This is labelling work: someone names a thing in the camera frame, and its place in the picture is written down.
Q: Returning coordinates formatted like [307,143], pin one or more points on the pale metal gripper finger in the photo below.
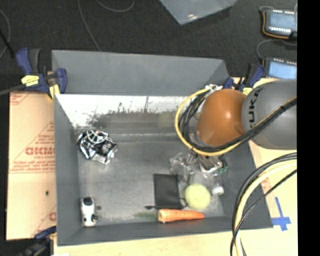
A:
[180,168]
[182,158]

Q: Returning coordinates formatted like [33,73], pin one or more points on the black pouch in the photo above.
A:
[167,191]

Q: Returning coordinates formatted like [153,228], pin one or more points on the yellow-green tennis ball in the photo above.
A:
[197,197]

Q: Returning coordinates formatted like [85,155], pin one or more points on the orange carrot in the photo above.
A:
[180,215]

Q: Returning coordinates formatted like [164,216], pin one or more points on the grey metal bin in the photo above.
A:
[130,180]

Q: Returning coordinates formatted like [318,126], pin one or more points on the crumpled silver and black packet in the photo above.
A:
[96,147]

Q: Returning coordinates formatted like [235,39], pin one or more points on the white and black toy car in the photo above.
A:
[88,212]

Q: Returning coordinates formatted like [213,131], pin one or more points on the brown cardboard board red print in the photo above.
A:
[30,190]

